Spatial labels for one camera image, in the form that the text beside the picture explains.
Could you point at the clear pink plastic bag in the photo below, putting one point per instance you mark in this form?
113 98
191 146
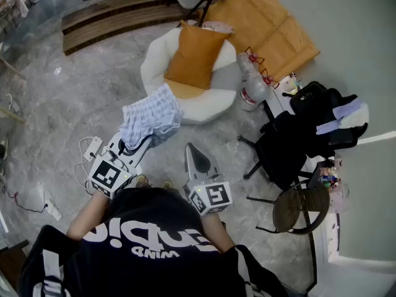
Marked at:
338 196

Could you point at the white desk black legs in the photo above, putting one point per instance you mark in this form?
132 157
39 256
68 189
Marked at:
331 237

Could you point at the person's black printed t-shirt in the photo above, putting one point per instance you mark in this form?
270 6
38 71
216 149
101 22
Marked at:
148 258

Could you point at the lavender garment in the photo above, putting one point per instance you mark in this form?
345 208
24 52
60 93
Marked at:
343 111

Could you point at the person's left forearm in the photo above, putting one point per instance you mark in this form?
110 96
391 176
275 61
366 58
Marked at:
86 215

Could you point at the large clear water bottle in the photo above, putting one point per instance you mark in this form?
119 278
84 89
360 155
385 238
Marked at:
246 67
256 88

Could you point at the orange plastic-wrapped mattress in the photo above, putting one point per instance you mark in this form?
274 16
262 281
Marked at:
263 20

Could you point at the person's left tan shoe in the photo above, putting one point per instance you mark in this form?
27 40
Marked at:
142 180

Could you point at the black office chair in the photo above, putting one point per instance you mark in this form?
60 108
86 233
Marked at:
284 147

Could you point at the blue checked cloth shorts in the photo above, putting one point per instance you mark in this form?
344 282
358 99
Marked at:
148 113

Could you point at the white round armchair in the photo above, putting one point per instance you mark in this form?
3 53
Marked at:
154 60

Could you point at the orange cushion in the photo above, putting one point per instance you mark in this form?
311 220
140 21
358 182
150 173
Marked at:
195 57

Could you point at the black backpack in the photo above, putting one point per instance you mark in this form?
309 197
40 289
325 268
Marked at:
309 97

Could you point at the person's right forearm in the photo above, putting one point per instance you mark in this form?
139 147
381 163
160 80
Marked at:
216 230

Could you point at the white garment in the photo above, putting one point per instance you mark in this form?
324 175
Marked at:
359 116

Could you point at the person's tan shoe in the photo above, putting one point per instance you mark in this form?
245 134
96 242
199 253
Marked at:
167 184
142 180

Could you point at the dark round wooden chair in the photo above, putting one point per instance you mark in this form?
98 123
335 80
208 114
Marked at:
297 209

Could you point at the pile of colourful small items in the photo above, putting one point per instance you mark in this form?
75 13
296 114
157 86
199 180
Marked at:
331 173

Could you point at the wooden slatted step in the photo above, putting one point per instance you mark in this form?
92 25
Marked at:
123 17

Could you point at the white floor device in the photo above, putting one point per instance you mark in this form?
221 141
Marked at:
40 196

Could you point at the yellow teal drinking cup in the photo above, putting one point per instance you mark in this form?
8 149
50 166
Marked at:
294 83

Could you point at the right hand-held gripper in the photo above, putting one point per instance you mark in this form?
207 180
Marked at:
213 196

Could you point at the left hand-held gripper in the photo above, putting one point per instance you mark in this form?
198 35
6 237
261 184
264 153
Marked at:
103 175

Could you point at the person's right tan shoe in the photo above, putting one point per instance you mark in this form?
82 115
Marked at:
167 184

